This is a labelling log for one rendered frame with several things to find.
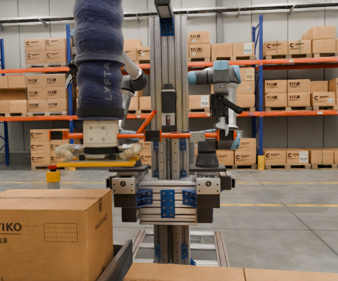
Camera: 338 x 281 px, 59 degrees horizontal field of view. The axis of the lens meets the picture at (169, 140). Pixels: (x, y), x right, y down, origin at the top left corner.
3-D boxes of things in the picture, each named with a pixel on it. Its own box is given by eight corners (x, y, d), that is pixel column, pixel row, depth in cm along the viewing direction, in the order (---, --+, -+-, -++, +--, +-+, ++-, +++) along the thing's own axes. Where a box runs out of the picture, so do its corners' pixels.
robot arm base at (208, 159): (194, 164, 197) (194, 149, 197) (218, 164, 196) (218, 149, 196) (194, 167, 182) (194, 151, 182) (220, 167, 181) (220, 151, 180)
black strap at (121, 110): (69, 116, 133) (69, 107, 133) (84, 117, 157) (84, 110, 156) (120, 115, 133) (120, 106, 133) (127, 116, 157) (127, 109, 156)
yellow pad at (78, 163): (56, 167, 131) (55, 156, 131) (63, 164, 141) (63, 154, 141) (133, 166, 131) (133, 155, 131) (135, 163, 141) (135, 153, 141)
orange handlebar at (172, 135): (44, 140, 142) (43, 133, 142) (65, 137, 172) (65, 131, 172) (238, 138, 142) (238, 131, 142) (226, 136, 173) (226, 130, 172)
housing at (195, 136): (190, 141, 142) (190, 131, 142) (189, 140, 149) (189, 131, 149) (204, 141, 142) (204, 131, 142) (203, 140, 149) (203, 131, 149)
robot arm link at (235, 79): (217, 151, 192) (218, 69, 200) (241, 151, 187) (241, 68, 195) (215, 148, 180) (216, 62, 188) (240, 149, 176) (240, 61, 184)
